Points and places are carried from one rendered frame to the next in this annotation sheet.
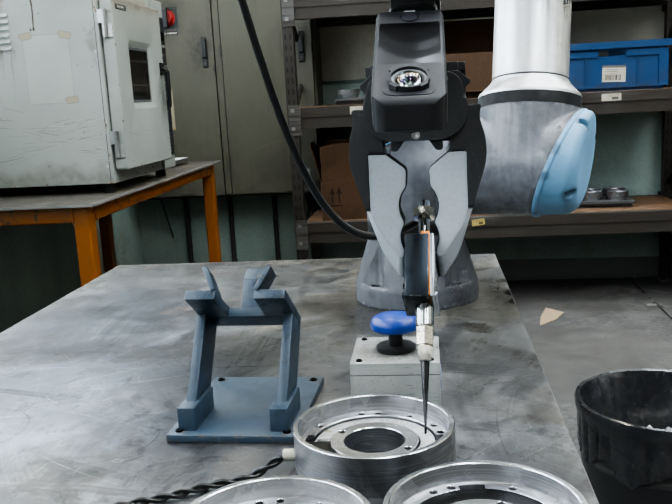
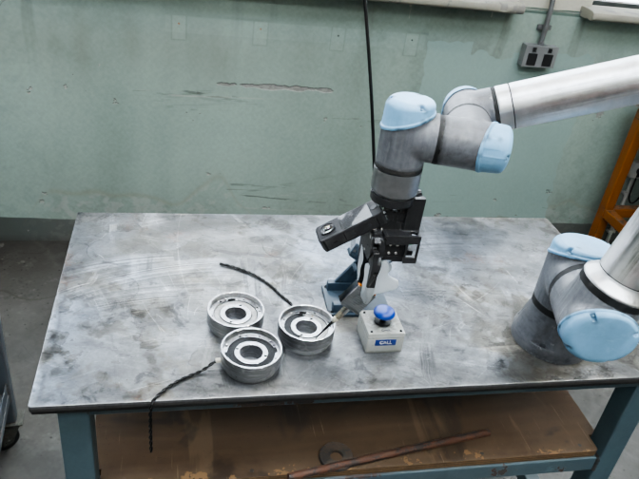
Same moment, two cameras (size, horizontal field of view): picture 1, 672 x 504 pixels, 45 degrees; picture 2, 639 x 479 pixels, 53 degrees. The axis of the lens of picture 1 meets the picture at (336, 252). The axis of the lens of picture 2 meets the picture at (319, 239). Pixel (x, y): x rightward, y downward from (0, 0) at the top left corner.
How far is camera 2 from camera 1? 104 cm
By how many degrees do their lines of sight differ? 66
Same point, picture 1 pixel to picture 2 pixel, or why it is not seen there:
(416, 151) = (551, 264)
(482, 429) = (357, 365)
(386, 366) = (363, 320)
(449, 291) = (531, 345)
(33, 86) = not seen: outside the picture
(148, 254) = not seen: outside the picture
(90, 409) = (343, 262)
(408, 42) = (354, 216)
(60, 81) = not seen: outside the picture
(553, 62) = (617, 272)
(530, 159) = (561, 312)
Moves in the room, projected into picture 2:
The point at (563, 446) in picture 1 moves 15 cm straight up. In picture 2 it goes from (347, 388) to (360, 319)
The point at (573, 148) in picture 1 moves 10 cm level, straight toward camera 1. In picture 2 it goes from (571, 323) to (511, 318)
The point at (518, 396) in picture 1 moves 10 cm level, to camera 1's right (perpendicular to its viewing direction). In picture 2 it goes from (396, 376) to (420, 419)
